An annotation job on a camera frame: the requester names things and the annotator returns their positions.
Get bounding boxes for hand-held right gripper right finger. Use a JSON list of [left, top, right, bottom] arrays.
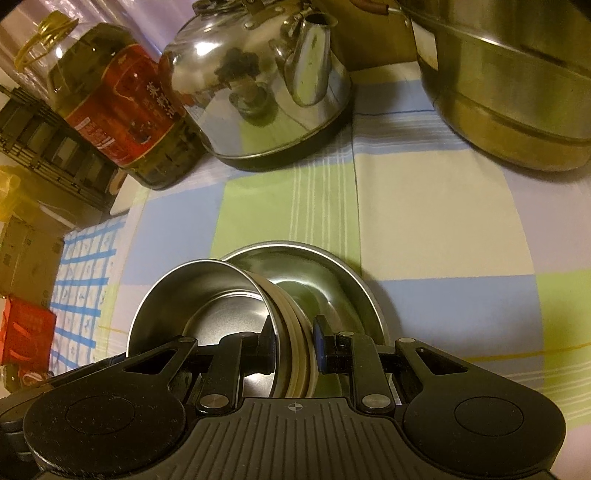
[[313, 315, 468, 409]]

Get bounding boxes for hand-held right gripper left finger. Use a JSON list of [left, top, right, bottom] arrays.
[[124, 318, 280, 411]]

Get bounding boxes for cream plastic bowl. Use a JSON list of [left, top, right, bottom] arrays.
[[256, 272, 320, 398]]

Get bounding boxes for large stainless steel plate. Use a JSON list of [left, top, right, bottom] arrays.
[[217, 240, 389, 349]]

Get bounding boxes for stainless steel bowl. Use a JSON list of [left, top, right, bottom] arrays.
[[127, 259, 282, 398]]

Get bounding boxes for red box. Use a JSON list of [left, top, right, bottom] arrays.
[[0, 296, 58, 365]]

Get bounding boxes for blue white checked cloth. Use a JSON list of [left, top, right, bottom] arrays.
[[48, 217, 127, 374]]

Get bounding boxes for cardboard box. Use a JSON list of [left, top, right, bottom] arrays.
[[0, 217, 65, 298]]

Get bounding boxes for pastel checked tablecloth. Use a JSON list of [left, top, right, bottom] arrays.
[[92, 60, 591, 402]]

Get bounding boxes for white wooden chair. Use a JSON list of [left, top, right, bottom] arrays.
[[110, 173, 151, 217]]

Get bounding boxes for yellow plastic container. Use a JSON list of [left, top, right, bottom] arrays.
[[0, 166, 24, 224]]

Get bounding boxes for dark shelf rack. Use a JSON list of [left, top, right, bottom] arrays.
[[0, 85, 122, 215]]

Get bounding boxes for stainless steel kettle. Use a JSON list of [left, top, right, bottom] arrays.
[[159, 0, 354, 172]]

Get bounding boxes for cooking oil bottle red label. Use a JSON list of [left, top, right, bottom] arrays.
[[14, 11, 208, 191]]

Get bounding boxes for stainless steel steamer pot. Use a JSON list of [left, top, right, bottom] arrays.
[[351, 0, 591, 171]]

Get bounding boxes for sheer patterned curtain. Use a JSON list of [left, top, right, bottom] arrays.
[[0, 0, 199, 93]]

